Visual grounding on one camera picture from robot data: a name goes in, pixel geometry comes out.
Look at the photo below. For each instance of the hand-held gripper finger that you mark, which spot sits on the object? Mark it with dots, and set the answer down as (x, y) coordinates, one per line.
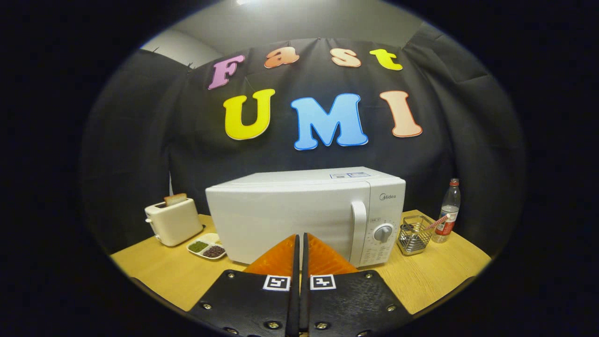
(305, 299)
(295, 299)

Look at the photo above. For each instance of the cream bread toaster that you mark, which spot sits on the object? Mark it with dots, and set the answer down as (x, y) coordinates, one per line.
(175, 223)

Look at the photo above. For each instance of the divided white dish of beans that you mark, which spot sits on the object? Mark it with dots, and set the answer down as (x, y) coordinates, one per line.
(206, 248)

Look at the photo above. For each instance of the red striped stick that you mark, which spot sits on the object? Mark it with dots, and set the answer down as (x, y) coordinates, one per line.
(437, 222)

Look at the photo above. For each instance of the toast slice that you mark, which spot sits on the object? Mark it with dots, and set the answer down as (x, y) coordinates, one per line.
(175, 200)

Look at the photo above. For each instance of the clear plastic water bottle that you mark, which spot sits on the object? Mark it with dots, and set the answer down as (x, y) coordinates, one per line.
(449, 210)

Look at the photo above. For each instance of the black backdrop cloth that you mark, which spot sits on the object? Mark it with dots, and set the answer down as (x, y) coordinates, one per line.
(140, 140)

